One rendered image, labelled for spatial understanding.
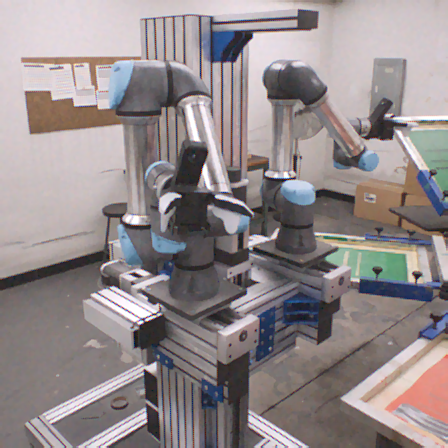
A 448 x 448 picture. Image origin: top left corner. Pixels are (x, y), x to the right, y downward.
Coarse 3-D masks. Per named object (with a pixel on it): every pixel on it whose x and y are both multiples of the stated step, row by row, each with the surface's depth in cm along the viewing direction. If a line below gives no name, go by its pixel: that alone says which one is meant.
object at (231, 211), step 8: (216, 200) 85; (224, 200) 85; (232, 200) 85; (216, 208) 87; (224, 208) 86; (232, 208) 84; (240, 208) 83; (248, 208) 82; (216, 216) 88; (224, 216) 87; (232, 216) 85; (240, 216) 84; (248, 216) 82; (232, 224) 86; (232, 232) 86
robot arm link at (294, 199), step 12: (288, 180) 176; (300, 180) 177; (276, 192) 178; (288, 192) 169; (300, 192) 168; (312, 192) 170; (276, 204) 178; (288, 204) 170; (300, 204) 168; (312, 204) 171; (288, 216) 171; (300, 216) 170; (312, 216) 173
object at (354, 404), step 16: (416, 352) 161; (384, 368) 153; (400, 368) 155; (368, 384) 146; (384, 384) 149; (352, 400) 139; (352, 416) 137; (368, 416) 133; (384, 416) 132; (384, 432) 130; (400, 432) 127; (416, 432) 127
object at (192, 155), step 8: (184, 144) 86; (192, 144) 86; (200, 144) 87; (184, 152) 86; (192, 152) 86; (200, 152) 87; (184, 160) 87; (192, 160) 87; (200, 160) 88; (176, 168) 90; (184, 168) 89; (192, 168) 89; (200, 168) 89; (176, 176) 90; (184, 176) 90; (192, 176) 90; (200, 176) 91; (176, 184) 91
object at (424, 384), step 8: (440, 360) 163; (432, 368) 159; (440, 368) 159; (424, 376) 155; (432, 376) 155; (440, 376) 155; (416, 384) 151; (424, 384) 151; (432, 384) 151; (408, 392) 147; (416, 392) 147; (424, 392) 147; (400, 400) 144; (408, 400) 144; (416, 400) 144; (392, 408) 141; (400, 416) 137; (432, 416) 137
